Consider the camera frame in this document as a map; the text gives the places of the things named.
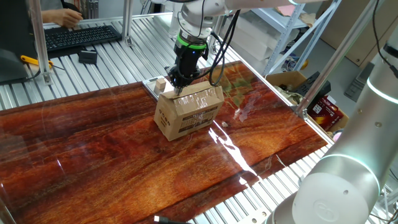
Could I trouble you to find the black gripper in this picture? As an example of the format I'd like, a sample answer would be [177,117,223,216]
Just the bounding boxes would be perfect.
[166,46,201,96]

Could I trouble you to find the brown cardboard shipping box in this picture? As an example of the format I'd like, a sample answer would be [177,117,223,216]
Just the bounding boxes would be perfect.
[154,80,225,142]

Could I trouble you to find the bare person forearm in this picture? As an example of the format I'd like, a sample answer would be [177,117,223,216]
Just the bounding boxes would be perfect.
[41,9,55,23]

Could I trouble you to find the small black box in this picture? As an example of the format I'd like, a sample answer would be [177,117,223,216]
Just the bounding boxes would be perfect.
[77,49,98,65]

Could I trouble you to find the open brown storage carton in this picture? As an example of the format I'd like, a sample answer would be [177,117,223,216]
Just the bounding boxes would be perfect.
[264,70,351,134]

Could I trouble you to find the red printed box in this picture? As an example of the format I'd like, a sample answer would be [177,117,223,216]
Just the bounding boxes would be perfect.
[307,95,345,131]

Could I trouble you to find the bare person hand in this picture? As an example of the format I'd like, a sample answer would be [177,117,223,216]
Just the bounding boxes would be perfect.
[49,7,83,29]

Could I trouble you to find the small wooden cube block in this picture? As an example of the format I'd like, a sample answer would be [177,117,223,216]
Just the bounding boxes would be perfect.
[154,77,167,93]

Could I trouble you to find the silver digital kitchen scale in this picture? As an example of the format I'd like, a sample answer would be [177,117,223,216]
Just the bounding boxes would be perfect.
[142,75,175,100]

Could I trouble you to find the white foam block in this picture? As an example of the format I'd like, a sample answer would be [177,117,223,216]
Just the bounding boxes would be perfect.
[223,14,282,75]

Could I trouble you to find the glossy wood-grain table mat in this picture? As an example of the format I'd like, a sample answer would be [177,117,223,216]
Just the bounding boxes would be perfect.
[0,60,329,224]

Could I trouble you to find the crumpled beige cloth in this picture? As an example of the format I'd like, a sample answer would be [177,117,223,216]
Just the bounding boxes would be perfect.
[273,83,304,105]

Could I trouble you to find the black keyboard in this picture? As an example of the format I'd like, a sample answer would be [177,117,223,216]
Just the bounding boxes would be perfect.
[43,24,123,53]

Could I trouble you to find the grey metal shelf rack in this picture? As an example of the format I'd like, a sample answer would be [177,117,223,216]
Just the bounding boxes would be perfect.
[248,6,340,77]

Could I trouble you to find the person in grey shirt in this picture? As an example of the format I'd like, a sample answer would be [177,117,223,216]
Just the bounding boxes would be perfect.
[39,0,82,12]

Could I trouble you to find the black monitor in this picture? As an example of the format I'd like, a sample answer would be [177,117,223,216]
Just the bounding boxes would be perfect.
[0,0,41,85]

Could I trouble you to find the dark grey plastic crate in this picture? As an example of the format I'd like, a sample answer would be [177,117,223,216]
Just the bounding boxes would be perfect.
[343,62,376,102]

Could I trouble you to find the brown wooden cabinet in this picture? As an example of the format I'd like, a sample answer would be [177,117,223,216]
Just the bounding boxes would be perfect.
[320,2,398,69]

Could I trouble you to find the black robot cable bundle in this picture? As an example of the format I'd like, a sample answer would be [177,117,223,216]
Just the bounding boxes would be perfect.
[177,0,242,88]

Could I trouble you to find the aluminium frame post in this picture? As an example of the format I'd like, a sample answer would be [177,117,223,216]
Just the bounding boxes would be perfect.
[121,0,134,47]
[295,0,385,118]
[27,0,53,85]

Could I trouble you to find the black USB cable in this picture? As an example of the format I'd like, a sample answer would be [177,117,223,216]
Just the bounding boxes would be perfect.
[153,215,193,224]

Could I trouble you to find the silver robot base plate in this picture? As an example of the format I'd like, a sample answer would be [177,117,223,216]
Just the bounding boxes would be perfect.
[236,207,274,224]

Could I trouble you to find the yellow handled tool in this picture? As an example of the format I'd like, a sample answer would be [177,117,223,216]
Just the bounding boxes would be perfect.
[20,55,54,70]

